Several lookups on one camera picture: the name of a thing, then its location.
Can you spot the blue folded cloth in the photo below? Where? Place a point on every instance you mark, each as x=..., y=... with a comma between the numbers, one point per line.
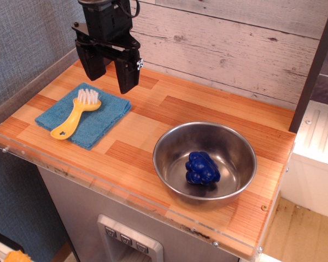
x=93, y=125

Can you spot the stainless steel bowl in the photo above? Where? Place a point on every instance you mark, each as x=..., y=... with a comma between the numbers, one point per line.
x=233, y=154

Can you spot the yellow object bottom left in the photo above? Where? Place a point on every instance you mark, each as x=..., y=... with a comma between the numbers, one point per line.
x=17, y=256

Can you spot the blue toy grape bunch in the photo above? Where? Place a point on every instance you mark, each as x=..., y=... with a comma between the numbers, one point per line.
x=201, y=169

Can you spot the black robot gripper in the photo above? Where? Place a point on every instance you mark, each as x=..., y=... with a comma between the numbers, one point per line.
x=107, y=25

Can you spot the clear acrylic edge guard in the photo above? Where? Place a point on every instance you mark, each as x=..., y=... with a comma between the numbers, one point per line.
x=120, y=166

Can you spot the yellow scrub brush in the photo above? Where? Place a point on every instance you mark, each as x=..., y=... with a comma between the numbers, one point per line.
x=87, y=100

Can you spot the grey toy cabinet front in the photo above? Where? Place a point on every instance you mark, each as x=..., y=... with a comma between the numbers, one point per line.
x=79, y=207

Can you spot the dark right upright post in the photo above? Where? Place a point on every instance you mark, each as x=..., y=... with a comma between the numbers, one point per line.
x=314, y=72

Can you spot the silver toy dispenser panel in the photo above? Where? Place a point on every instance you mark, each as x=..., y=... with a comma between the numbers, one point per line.
x=119, y=241

